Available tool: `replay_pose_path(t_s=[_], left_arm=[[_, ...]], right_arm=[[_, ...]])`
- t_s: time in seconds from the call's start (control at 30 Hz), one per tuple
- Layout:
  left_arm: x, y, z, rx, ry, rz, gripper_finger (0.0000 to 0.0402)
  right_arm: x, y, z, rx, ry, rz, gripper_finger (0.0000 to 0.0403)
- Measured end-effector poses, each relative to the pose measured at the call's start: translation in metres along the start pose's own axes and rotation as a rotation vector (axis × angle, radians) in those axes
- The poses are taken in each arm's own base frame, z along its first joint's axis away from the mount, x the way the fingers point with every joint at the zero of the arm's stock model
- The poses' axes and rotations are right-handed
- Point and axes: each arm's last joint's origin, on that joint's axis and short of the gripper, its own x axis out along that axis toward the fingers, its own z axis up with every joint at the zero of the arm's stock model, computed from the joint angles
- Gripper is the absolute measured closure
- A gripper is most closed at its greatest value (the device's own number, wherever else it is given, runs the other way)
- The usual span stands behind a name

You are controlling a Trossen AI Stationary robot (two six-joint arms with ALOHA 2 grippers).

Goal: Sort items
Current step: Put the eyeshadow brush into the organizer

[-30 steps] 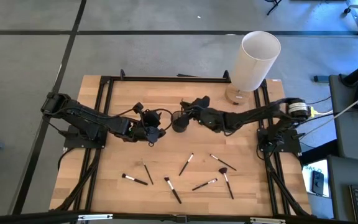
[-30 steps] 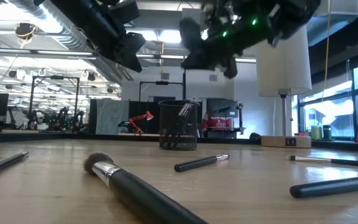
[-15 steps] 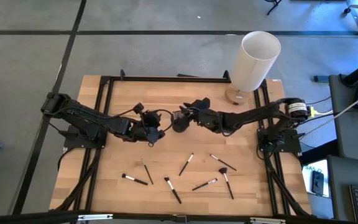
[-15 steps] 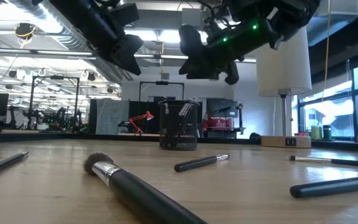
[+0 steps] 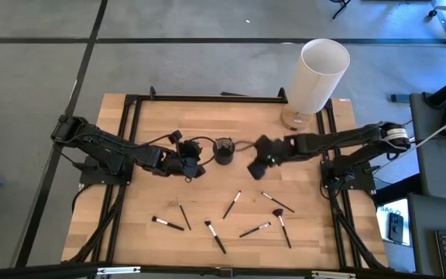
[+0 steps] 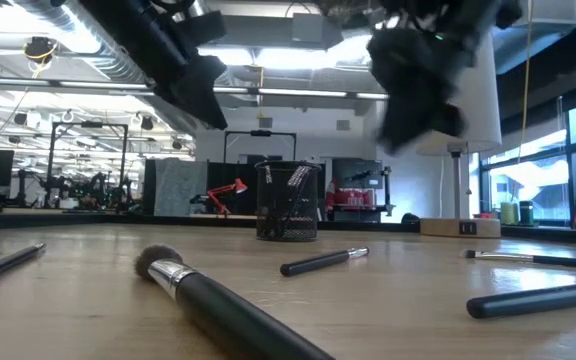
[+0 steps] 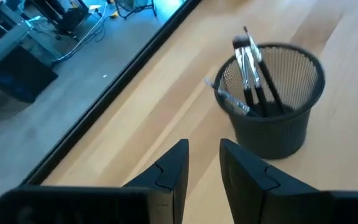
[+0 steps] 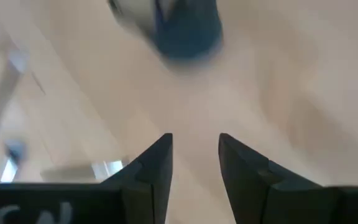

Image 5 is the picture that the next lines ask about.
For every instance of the thick black powder brush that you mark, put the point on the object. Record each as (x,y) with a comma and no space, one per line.
(216,237)

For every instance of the white shade wooden base lamp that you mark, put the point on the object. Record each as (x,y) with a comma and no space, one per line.
(316,77)

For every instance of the thin black brush long ferrule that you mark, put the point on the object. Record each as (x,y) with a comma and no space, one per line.
(279,202)

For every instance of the white paper sheet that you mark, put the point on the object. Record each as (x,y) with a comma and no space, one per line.
(381,224)

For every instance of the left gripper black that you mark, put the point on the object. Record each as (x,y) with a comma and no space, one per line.
(174,164)

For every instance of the black camera rig bar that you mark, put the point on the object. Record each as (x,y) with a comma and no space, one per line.
(52,271)

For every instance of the black mesh pencil cup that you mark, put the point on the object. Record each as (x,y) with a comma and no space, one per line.
(223,159)

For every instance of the silver metal bracket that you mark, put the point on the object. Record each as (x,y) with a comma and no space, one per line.
(333,275)
(118,270)

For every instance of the black smartphone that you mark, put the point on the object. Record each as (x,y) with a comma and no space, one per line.
(396,228)

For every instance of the black chair base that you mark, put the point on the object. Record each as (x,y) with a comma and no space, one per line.
(341,7)

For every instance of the black brush slim silver ferrule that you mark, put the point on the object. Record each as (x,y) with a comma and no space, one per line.
(231,205)

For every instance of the grey desk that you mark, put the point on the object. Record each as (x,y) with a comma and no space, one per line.
(436,166)
(424,240)

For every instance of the black brush dark round head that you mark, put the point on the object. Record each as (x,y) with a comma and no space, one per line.
(169,224)

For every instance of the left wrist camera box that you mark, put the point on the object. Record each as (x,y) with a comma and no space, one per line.
(191,149)

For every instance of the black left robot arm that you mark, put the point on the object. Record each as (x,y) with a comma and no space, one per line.
(103,145)

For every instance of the black fan brush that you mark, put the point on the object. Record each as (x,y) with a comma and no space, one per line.
(283,228)

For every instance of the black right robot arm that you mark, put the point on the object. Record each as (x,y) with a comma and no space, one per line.
(343,141)

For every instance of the thin black eyeliner brush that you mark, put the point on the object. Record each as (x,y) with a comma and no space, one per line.
(184,215)

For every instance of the black aluminium table frame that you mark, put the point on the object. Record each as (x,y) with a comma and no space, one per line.
(207,99)

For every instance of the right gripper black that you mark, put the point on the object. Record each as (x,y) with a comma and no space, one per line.
(275,151)

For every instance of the small dark makeup brush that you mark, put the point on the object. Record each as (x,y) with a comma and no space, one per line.
(229,144)

